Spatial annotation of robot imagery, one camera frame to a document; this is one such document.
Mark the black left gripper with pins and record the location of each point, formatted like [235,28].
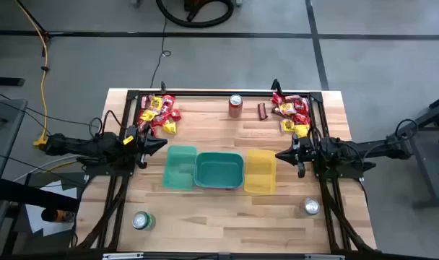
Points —
[140,144]

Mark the yellow tag on gripper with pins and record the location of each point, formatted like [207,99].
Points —
[128,140]

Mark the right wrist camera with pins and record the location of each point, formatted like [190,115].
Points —
[301,169]

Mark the yellow translucent bin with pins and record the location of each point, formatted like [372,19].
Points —
[260,171]

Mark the light green translucent bin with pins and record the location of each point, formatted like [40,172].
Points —
[179,168]

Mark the silver metal bracket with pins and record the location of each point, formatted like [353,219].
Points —
[122,256]
[324,257]

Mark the dark pink candy bar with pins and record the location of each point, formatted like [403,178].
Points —
[144,102]
[293,97]

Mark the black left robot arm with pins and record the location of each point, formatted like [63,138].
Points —
[78,146]

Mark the dark teal plastic bin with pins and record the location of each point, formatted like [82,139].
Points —
[218,170]

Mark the silver soda can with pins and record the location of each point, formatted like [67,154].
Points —
[309,207]

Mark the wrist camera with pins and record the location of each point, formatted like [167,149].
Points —
[143,162]
[301,169]

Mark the black aluminium table frame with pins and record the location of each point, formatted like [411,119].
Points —
[205,93]

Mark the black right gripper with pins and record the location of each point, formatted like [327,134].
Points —
[306,151]

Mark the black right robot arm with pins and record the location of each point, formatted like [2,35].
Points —
[367,148]

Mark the white paper sheet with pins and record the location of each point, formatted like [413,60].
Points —
[35,216]

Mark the green soda can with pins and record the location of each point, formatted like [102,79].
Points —
[143,221]

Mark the orange black can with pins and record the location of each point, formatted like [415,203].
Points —
[57,215]

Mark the grey side table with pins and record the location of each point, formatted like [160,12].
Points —
[3,137]

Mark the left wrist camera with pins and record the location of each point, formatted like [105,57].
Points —
[143,162]

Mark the black tripod leg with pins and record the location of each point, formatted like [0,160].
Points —
[31,16]

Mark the red soda can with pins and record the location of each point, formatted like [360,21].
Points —
[235,106]

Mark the black metal stand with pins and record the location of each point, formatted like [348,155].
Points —
[425,166]

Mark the black table leg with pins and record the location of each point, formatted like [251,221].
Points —
[31,195]

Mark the black flat strip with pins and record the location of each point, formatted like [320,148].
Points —
[6,81]

